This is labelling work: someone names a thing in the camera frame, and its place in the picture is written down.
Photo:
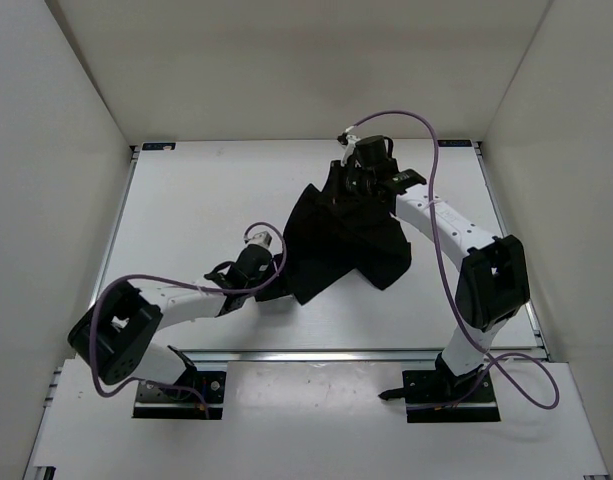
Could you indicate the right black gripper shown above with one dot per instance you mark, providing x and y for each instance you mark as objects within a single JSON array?
[{"x": 355, "y": 168}]

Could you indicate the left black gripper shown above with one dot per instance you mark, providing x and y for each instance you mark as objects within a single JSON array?
[{"x": 277, "y": 289}]

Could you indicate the black pleated skirt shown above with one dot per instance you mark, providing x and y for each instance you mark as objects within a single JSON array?
[{"x": 347, "y": 225}]

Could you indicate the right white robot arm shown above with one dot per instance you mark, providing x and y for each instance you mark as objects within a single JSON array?
[{"x": 493, "y": 282}]

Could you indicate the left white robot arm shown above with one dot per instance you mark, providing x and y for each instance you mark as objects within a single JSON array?
[{"x": 114, "y": 337}]

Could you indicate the right blue corner sticker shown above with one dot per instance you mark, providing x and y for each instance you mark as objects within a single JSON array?
[{"x": 455, "y": 143}]

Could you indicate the blue corner sticker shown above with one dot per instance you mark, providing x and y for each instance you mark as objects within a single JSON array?
[
  {"x": 455, "y": 143},
  {"x": 158, "y": 146}
]

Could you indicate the left blue corner sticker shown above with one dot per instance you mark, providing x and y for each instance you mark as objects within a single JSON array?
[{"x": 158, "y": 146}]

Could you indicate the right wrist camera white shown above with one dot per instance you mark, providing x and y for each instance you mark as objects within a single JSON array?
[{"x": 347, "y": 140}]

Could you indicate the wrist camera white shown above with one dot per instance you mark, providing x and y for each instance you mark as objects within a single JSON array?
[
  {"x": 262, "y": 239},
  {"x": 347, "y": 140}
]

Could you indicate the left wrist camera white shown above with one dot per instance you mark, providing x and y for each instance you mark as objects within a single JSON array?
[{"x": 262, "y": 239}]

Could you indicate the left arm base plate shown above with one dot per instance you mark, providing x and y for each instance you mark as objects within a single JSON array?
[{"x": 153, "y": 403}]

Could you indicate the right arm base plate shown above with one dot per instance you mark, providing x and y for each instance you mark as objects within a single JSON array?
[{"x": 430, "y": 399}]

